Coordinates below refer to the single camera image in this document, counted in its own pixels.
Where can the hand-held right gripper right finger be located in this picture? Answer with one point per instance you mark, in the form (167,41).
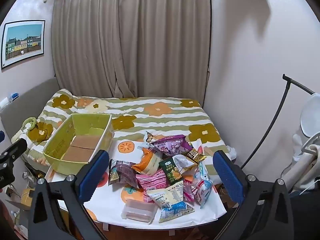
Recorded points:
(228,177)

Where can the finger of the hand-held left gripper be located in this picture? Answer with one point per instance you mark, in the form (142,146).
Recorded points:
(1,136)
(13,150)

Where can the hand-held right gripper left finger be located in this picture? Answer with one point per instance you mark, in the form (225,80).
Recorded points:
(93,172)

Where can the green cardboard box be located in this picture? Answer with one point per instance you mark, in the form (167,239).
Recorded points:
(60,142)

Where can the purple snack bag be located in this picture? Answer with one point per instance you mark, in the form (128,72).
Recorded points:
(170,145)

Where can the white red blue snack packet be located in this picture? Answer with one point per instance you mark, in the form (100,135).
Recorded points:
(202,182)

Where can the brown cardboard box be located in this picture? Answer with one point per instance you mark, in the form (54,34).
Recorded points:
(26,196)

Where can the dark purple snack packet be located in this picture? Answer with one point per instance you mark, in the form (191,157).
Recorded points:
(122,171)

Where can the black gold snack packet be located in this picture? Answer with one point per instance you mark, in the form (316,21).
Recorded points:
(196,155)

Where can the small blue white item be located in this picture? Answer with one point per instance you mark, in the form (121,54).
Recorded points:
(14,96)

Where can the small pink snack packet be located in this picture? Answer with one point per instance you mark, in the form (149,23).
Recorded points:
(188,191)

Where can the grey headboard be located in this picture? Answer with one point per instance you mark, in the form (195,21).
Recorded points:
(25,97)

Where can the white silver snack packet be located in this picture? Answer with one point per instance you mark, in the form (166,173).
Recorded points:
(183,161)

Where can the orange snack packet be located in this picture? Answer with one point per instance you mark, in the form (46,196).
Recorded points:
(147,163)

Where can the green snack packet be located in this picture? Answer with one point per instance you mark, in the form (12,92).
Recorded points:
(172,172)

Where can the clear plastic box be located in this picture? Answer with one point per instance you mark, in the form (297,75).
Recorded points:
(137,210)

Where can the pink striped snack packet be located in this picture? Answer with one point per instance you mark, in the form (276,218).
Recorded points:
(151,181)

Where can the striped floral blanket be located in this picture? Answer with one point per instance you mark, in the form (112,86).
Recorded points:
(162,122)

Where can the cream cloth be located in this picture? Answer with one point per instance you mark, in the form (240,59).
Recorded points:
(312,160)

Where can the white round panel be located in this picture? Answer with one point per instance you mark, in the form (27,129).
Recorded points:
(311,115)

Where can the black curved stand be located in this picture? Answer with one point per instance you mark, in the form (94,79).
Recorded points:
(287,78)

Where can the beige curtain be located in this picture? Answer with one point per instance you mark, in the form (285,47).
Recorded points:
(125,42)

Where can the framed wall picture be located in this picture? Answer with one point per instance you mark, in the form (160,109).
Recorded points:
(22,42)

